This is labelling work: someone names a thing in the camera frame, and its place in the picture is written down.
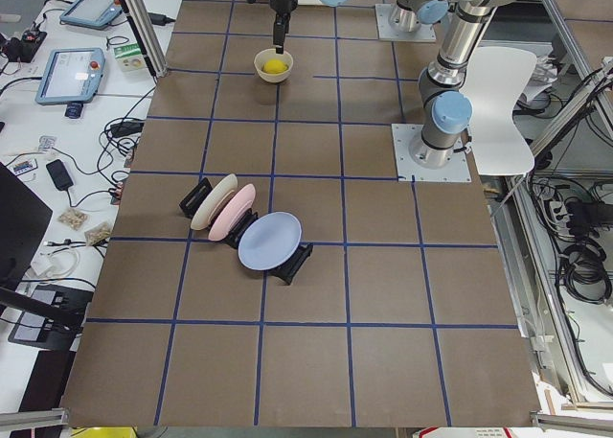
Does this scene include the yellow lemon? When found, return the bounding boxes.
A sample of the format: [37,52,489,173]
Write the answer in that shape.
[262,58,288,75]

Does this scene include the far blue teach pendant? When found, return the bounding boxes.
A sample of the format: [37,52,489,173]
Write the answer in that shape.
[59,0,123,30]

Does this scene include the cream plate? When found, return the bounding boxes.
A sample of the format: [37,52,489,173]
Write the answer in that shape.
[191,173,238,231]

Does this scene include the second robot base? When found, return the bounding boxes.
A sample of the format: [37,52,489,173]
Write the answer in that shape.
[375,0,436,43]

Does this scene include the pink plate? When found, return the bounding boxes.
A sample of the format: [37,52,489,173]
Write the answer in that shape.
[208,183,256,242]

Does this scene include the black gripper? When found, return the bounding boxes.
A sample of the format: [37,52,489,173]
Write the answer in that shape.
[269,0,298,55]

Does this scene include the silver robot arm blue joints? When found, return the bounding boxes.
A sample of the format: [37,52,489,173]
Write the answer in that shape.
[320,0,516,169]

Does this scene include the lavender blue plate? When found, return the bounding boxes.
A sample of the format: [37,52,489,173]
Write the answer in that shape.
[238,212,302,271]

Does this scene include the aluminium frame post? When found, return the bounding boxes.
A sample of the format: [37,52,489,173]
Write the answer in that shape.
[119,0,168,79]

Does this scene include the black power adapter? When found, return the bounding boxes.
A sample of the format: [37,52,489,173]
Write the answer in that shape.
[46,159,74,192]

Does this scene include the black plate rack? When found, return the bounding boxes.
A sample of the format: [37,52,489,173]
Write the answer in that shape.
[179,173,313,285]

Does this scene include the white plastic chair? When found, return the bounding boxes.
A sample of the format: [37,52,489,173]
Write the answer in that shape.
[461,46,536,176]

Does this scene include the black monitor stand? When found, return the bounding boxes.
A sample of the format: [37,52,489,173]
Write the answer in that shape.
[1,166,83,330]

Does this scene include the white green small box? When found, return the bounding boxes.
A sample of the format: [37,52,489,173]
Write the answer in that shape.
[113,43,147,72]

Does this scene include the cream ceramic bowl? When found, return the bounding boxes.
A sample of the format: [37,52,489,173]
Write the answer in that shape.
[254,48,294,83]

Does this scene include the near blue teach pendant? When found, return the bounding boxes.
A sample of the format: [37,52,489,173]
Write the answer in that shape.
[35,48,105,105]

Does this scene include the blue teach pendant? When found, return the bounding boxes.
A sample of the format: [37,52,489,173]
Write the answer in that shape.
[35,48,105,105]
[59,0,123,30]

